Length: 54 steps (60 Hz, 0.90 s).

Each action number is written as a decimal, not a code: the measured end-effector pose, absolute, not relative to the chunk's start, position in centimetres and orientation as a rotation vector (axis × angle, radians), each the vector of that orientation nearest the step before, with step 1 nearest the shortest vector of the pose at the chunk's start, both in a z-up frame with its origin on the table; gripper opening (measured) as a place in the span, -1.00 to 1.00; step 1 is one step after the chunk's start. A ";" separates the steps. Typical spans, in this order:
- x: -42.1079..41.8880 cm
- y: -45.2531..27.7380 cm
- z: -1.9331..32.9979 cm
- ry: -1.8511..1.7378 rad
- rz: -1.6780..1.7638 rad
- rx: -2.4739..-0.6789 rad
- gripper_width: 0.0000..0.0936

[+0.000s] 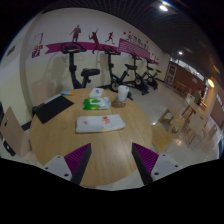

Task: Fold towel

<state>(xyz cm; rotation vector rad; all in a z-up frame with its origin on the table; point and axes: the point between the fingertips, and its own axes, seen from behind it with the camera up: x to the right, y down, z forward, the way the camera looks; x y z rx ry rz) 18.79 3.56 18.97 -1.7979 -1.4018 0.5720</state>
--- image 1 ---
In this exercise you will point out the round brown coaster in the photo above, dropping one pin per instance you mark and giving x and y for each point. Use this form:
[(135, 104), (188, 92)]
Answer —
[(118, 104)]

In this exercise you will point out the purple orange wall poster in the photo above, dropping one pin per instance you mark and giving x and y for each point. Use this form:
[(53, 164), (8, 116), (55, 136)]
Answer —
[(37, 51)]

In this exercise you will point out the wooden chairs and tables group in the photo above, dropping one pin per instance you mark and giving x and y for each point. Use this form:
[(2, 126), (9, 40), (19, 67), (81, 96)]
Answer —
[(196, 125)]

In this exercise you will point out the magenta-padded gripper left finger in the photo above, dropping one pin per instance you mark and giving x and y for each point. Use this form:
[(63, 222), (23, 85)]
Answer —
[(77, 158)]

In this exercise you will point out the white purple wall poster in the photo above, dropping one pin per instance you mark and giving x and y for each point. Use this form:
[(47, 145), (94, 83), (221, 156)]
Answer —
[(38, 38)]

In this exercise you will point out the white printed towel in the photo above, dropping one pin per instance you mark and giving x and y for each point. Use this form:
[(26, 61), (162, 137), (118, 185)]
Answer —
[(100, 123)]

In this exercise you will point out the light wooden chair with cutout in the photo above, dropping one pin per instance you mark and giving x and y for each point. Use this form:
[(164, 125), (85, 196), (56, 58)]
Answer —
[(15, 133)]

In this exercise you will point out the blue orange tube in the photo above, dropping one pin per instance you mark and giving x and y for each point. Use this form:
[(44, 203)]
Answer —
[(66, 93)]

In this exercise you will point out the magenta sports wall banner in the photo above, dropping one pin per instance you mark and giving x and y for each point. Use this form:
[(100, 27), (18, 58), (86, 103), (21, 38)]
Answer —
[(130, 46)]

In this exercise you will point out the person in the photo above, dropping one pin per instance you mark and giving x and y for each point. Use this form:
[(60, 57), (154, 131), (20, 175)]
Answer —
[(198, 96)]

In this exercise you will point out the white lidded cup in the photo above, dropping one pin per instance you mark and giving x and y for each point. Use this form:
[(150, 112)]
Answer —
[(123, 92)]

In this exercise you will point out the black exercise bike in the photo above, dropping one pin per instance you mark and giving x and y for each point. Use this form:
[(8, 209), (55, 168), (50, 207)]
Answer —
[(136, 57), (152, 78), (115, 81), (72, 66)]

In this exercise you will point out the small white tissue pack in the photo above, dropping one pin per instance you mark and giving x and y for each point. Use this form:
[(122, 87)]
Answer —
[(96, 92)]

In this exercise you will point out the green white wet wipes pack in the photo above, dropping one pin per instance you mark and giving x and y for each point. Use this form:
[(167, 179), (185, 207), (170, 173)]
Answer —
[(96, 103)]

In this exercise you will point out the grey wall plate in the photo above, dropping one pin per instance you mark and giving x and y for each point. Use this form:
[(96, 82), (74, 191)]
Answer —
[(11, 50)]

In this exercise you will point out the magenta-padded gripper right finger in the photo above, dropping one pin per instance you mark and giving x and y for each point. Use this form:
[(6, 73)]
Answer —
[(146, 158)]

